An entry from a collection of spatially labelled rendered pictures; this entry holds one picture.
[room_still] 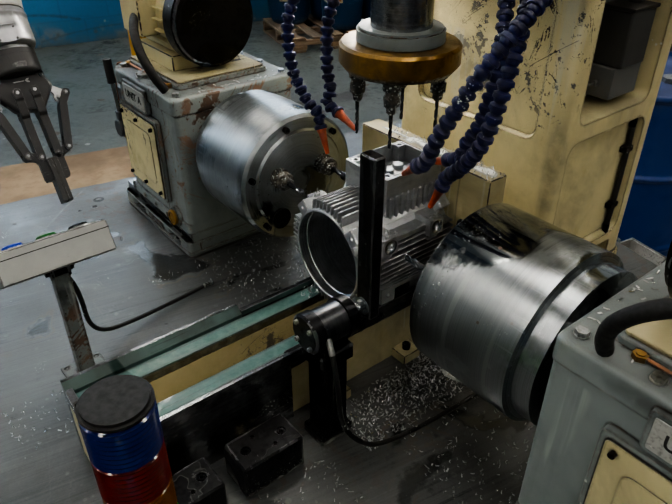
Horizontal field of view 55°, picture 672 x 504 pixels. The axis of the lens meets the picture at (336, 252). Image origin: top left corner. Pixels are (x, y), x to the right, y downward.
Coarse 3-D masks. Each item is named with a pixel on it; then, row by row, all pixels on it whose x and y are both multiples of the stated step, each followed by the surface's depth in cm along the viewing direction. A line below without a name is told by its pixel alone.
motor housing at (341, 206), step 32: (352, 192) 103; (320, 224) 111; (352, 224) 99; (384, 224) 101; (416, 224) 103; (448, 224) 107; (320, 256) 112; (352, 256) 115; (416, 256) 104; (320, 288) 109; (352, 288) 109
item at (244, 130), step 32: (256, 96) 123; (224, 128) 120; (256, 128) 115; (288, 128) 114; (224, 160) 118; (256, 160) 114; (288, 160) 118; (320, 160) 121; (224, 192) 121; (256, 192) 116; (288, 192) 121; (256, 224) 120; (288, 224) 125
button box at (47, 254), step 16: (96, 224) 100; (48, 240) 96; (64, 240) 97; (80, 240) 98; (96, 240) 100; (112, 240) 101; (0, 256) 93; (16, 256) 94; (32, 256) 95; (48, 256) 96; (64, 256) 97; (80, 256) 98; (0, 272) 92; (16, 272) 93; (32, 272) 95; (48, 272) 96; (0, 288) 96
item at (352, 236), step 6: (306, 198) 104; (312, 198) 105; (444, 198) 106; (300, 204) 105; (306, 204) 104; (438, 204) 105; (444, 204) 106; (300, 210) 106; (306, 210) 104; (438, 210) 107; (354, 228) 96; (348, 234) 97; (354, 234) 96; (348, 240) 97; (354, 240) 96; (354, 246) 97; (306, 270) 111; (306, 276) 112; (354, 300) 103
